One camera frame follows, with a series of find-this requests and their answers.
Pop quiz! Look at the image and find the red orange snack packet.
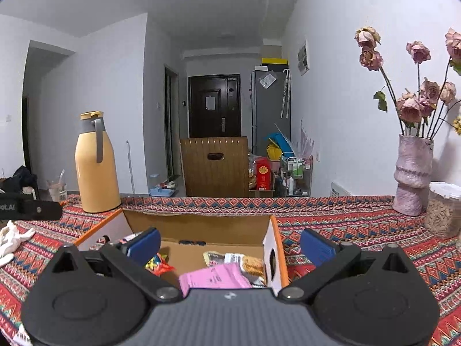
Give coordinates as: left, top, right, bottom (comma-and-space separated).
145, 253, 175, 277

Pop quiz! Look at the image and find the grey refrigerator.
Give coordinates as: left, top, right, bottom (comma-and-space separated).
250, 69, 292, 157

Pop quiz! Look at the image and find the glass cup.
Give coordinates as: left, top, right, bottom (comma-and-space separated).
47, 179, 68, 202

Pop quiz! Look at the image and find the clear jar of seeds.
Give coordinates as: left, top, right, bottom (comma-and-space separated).
424, 181, 461, 239

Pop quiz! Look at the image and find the orange cardboard box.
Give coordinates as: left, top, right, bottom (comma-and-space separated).
74, 207, 289, 298

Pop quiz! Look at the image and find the dried rose bouquet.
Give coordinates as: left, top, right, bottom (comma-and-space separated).
354, 26, 461, 139

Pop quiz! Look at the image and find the pink vase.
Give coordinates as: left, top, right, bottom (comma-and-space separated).
392, 134, 434, 217

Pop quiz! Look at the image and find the blue floor tray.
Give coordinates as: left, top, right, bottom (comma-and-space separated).
149, 185, 177, 198

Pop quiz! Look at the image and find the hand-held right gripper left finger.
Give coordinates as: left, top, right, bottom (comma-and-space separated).
52, 227, 184, 304

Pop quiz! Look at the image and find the wooden chair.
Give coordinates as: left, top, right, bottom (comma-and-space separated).
180, 136, 251, 198

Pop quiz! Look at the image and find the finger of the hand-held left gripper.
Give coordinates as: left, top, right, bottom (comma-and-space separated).
20, 199, 63, 221

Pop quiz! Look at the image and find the white mop handle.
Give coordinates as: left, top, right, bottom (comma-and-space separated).
125, 140, 136, 194

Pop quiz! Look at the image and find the blue plastic basin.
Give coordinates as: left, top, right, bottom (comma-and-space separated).
266, 132, 294, 154

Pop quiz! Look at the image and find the red gift box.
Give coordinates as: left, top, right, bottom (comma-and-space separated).
255, 157, 272, 191

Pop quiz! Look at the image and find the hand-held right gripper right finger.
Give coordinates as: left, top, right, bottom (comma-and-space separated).
277, 228, 411, 304

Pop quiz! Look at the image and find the patterned red tablecloth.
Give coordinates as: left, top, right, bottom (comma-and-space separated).
0, 194, 461, 346

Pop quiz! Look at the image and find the wire trolley rack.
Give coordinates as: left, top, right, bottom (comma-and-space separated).
279, 153, 313, 198

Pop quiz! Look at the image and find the white umbrella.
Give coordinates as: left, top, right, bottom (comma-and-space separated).
280, 68, 292, 119

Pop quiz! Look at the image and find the yellow thermos jug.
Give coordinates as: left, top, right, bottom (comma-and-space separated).
74, 111, 122, 214

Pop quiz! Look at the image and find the black door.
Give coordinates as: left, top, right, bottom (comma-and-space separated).
188, 74, 242, 139

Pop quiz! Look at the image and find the pink snack packet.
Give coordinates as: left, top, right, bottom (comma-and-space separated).
178, 262, 253, 298

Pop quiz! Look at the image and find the group of toiletry bottles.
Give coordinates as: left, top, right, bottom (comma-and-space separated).
283, 159, 307, 195

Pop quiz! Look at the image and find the clear plastic bag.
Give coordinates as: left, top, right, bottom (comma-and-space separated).
258, 73, 278, 89

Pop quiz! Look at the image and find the pink wall decoration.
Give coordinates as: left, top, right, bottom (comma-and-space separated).
298, 118, 317, 156

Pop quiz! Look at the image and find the cracker picture snack packet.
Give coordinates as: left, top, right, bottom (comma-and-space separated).
203, 250, 268, 289

